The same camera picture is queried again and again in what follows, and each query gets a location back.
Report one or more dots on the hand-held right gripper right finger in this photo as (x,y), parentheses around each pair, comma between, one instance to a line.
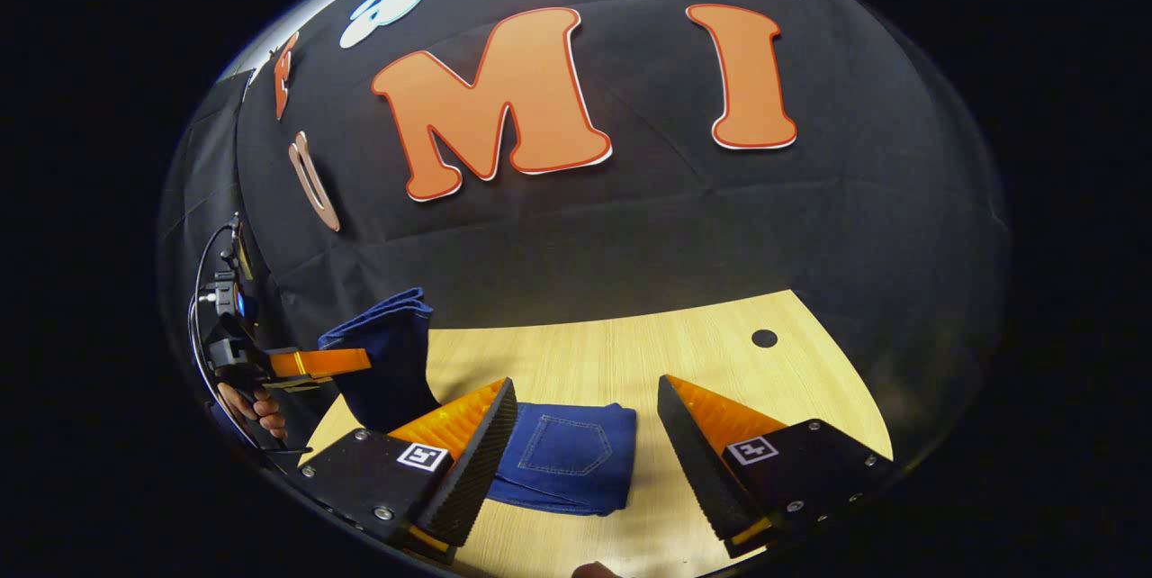
(702,470)

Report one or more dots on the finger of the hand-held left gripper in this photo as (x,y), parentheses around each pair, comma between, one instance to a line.
(315,363)

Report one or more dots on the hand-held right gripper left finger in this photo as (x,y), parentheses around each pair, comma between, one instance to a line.
(477,470)

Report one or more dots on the blue denim jeans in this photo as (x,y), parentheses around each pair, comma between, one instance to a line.
(567,461)

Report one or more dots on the black backdrop cloth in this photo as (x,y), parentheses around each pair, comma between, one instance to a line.
(630,227)

